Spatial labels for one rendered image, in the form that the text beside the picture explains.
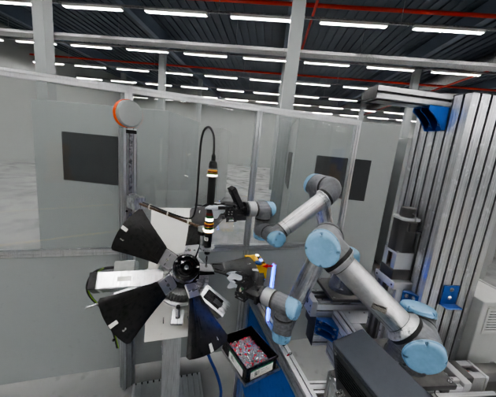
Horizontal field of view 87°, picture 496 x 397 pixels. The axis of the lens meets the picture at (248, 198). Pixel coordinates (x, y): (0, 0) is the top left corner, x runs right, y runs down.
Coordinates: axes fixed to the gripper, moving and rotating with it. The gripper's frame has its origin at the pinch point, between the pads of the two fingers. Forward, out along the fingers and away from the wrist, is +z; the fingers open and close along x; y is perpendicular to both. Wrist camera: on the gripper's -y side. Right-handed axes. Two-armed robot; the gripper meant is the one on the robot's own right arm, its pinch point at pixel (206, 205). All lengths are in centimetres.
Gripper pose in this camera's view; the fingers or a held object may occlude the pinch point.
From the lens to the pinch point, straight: 116.9
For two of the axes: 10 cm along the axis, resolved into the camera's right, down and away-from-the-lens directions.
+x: -4.5, -2.2, 8.6
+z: -8.9, 0.0, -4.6
